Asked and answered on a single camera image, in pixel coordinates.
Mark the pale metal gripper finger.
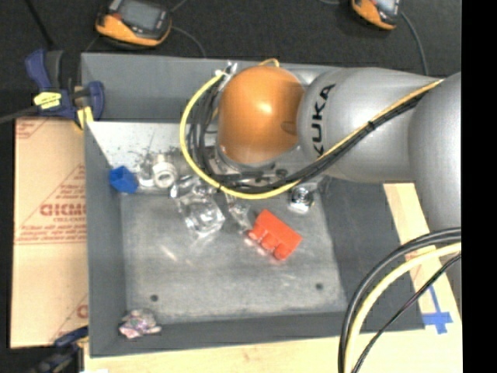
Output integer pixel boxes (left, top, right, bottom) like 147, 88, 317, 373
226, 192, 252, 232

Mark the clear glass thing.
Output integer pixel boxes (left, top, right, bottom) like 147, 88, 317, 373
169, 180, 227, 241

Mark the red toy block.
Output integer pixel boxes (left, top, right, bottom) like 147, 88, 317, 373
245, 208, 304, 262

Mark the shiny silver metal piece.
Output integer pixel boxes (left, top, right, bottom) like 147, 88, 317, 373
287, 186, 316, 214

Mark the grey metal bin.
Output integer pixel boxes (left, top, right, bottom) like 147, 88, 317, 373
79, 52, 425, 357

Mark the blue block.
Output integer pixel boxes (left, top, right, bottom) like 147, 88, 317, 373
109, 165, 140, 194

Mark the pink and purple crumpled thing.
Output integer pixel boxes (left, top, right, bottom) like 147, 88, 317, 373
118, 308, 163, 340

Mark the brown cardboard board red print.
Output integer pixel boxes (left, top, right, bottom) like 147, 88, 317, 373
9, 117, 91, 349

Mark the white plastic ring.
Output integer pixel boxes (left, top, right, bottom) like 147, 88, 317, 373
138, 161, 179, 189

